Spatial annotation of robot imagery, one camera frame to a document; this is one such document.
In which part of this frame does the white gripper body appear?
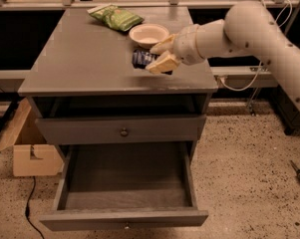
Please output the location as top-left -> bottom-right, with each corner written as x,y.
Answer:
172,24 -> 204,65

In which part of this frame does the closed grey upper drawer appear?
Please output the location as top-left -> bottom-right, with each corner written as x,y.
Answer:
36,116 -> 206,145

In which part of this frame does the white hanging cable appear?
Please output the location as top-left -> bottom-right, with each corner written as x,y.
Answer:
217,0 -> 293,93

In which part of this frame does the grey wall rail beam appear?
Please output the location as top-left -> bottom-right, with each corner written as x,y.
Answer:
0,66 -> 278,93

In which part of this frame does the green chip bag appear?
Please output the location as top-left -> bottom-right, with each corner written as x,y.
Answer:
88,4 -> 144,32

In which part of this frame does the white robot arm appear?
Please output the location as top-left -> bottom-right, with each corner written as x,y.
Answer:
147,1 -> 300,112

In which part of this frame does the white round bowl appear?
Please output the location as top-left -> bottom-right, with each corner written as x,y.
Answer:
129,24 -> 169,49

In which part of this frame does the cardboard box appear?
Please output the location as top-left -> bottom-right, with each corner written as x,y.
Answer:
0,99 -> 64,176

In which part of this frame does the open grey lower drawer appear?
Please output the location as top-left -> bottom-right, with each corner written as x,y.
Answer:
40,142 -> 208,231

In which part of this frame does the grey wooden drawer cabinet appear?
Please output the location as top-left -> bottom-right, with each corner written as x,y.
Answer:
17,6 -> 218,232

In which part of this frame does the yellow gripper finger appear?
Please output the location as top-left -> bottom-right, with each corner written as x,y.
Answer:
146,51 -> 181,74
150,34 -> 176,55

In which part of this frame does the dark blue snack bar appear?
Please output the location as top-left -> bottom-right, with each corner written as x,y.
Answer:
132,49 -> 157,69

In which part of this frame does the dark grey side cabinet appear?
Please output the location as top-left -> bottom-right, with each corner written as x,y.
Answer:
271,86 -> 300,135

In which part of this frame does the black floor cable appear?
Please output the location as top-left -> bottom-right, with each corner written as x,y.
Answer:
24,176 -> 45,239

